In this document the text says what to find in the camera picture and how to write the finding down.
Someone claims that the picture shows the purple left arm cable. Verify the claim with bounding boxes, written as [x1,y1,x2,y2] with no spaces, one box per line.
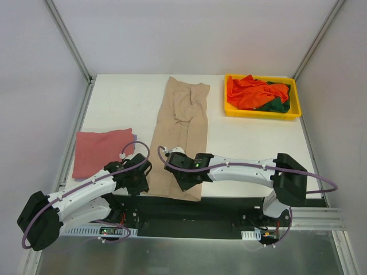
[21,140,151,250]

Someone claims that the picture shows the aluminium frame rail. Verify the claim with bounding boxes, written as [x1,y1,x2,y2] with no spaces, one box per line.
[46,76,96,194]
[291,207,346,231]

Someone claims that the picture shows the right perforated cable tray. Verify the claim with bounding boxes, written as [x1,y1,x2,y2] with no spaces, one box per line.
[241,229,261,241]

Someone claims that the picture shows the beige t shirt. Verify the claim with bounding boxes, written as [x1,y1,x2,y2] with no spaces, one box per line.
[147,77,210,202]

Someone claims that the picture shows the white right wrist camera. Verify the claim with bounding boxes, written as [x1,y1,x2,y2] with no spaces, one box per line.
[169,147,185,154]

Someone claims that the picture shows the aluminium frame post right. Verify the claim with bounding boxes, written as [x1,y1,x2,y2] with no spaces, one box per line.
[292,0,347,81]

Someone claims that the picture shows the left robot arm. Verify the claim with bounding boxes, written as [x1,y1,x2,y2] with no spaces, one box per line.
[17,154,152,251]

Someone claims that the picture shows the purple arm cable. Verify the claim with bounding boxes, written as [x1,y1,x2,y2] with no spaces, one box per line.
[21,140,151,250]
[157,145,338,250]

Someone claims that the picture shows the yellow plastic bin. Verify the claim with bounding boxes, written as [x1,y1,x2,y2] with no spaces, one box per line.
[224,74,302,121]

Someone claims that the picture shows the aluminium frame rail left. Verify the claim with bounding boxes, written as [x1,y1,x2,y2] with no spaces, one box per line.
[46,76,96,194]

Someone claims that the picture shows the left perforated cable tray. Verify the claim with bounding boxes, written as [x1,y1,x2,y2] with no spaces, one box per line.
[61,224,138,238]

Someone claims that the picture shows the perforated cable tray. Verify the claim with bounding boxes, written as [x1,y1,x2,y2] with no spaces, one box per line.
[241,229,261,241]
[61,224,138,238]

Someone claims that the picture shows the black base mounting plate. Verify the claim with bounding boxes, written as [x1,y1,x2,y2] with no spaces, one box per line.
[103,194,298,239]

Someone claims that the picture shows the green t shirt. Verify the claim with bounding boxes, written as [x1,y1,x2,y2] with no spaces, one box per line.
[254,83,291,113]

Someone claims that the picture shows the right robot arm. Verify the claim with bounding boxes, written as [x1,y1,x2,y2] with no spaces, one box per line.
[164,152,307,226]

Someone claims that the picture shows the aluminium frame post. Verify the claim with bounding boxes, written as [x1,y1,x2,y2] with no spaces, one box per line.
[292,0,347,81]
[43,0,93,83]

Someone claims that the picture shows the aluminium frame post left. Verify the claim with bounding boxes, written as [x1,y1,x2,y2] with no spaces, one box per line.
[43,0,93,83]

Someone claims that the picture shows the orange t shirt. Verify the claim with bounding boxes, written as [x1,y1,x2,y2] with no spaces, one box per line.
[226,75,288,111]

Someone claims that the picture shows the aluminium front frame rail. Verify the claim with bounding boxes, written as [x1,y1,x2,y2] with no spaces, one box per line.
[291,207,346,231]

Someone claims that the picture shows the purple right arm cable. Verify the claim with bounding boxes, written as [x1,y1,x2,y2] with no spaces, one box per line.
[157,145,338,250]

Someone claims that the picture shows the folded red t shirt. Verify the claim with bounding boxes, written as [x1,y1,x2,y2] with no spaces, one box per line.
[71,128,134,180]

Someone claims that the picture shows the folded purple t shirt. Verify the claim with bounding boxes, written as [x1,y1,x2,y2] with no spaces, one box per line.
[73,132,138,182]

